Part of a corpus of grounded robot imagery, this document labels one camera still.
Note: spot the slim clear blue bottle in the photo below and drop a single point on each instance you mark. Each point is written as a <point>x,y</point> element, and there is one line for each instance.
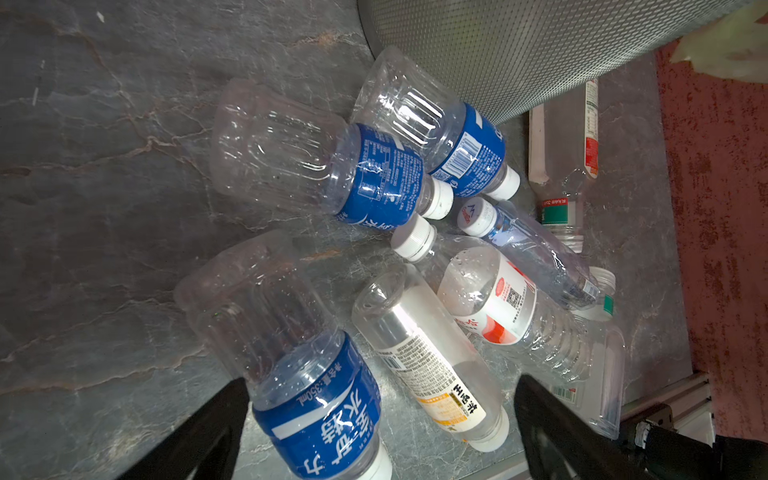
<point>554,267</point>

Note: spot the clear plastic bin liner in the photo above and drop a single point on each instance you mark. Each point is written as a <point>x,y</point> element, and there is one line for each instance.
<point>734,47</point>

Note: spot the small blue label bottle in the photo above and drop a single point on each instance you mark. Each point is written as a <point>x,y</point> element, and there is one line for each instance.
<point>310,389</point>

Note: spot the blue label bottle left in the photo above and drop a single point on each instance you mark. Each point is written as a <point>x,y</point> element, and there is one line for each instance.
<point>269,149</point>

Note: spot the green plastic waste bin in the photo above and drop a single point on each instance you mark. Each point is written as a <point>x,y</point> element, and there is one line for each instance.
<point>506,57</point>

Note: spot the white label square bottle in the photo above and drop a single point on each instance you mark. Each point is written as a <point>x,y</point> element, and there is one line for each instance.
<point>563,160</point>

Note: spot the red white label bottle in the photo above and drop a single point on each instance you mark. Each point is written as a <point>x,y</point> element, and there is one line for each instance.
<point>488,295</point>

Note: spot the blue label bottle upper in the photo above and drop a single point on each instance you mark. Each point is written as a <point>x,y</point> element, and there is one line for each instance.
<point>457,144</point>

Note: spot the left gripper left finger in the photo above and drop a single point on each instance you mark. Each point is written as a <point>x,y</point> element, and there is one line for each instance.
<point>205,446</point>

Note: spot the yellow label clear bottle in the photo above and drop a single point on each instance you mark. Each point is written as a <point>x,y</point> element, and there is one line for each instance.
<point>405,322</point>

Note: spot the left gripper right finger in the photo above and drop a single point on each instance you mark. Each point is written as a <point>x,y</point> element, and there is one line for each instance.
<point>558,444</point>

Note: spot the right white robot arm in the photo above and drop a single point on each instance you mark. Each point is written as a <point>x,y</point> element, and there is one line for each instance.
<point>650,441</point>

